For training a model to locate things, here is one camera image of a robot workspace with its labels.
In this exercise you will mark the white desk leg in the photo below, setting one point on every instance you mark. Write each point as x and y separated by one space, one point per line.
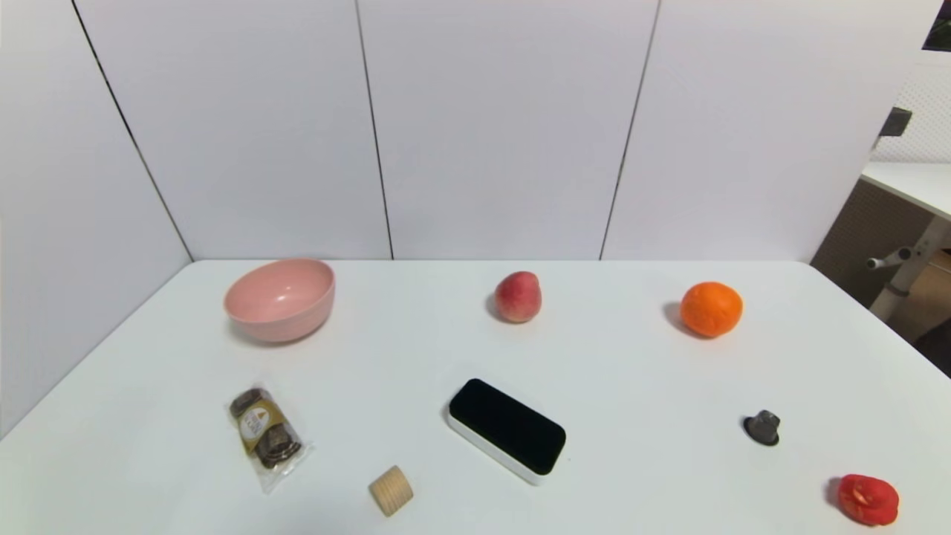
914 267

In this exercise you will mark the pink bowl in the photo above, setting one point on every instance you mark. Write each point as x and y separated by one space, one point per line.
278 301

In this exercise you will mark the red tomato piece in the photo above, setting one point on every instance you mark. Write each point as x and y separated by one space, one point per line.
868 500

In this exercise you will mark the orange fruit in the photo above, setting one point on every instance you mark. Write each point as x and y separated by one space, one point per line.
711 309

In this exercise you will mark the white perforated pegboard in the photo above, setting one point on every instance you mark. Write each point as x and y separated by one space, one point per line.
925 111

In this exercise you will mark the red yellow peach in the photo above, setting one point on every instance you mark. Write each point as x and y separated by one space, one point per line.
518 297

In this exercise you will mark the small dark grey cap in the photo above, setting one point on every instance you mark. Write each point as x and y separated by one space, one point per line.
763 429

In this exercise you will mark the clear packet of brown cookies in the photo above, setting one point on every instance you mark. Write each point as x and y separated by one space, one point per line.
264 435

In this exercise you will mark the black white board eraser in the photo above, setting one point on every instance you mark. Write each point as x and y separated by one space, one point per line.
509 427

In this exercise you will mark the white desk top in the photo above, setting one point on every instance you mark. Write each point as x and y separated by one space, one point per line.
910 184

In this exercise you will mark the small wooden cylinder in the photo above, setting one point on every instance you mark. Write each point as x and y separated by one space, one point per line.
391 491

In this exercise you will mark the black bracket on panel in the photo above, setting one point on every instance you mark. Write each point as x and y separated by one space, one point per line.
895 121

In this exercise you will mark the brown partition panel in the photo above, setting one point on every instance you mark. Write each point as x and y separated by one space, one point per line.
862 238

